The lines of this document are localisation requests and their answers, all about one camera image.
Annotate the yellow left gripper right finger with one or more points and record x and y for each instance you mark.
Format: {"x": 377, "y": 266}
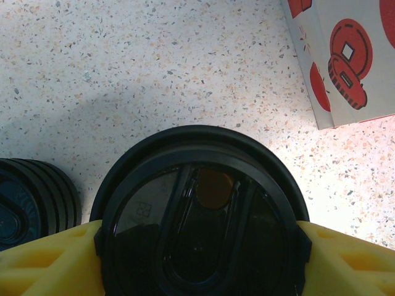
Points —
{"x": 327, "y": 277}

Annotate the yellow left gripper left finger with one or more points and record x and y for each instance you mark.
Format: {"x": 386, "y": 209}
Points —
{"x": 80, "y": 271}

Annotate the black plastic cup lid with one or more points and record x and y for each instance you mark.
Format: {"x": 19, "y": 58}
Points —
{"x": 200, "y": 246}

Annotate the red and white paper bag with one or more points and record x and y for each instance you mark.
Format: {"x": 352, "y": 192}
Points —
{"x": 339, "y": 61}

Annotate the stack of black cup lids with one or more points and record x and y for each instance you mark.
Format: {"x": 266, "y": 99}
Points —
{"x": 31, "y": 197}

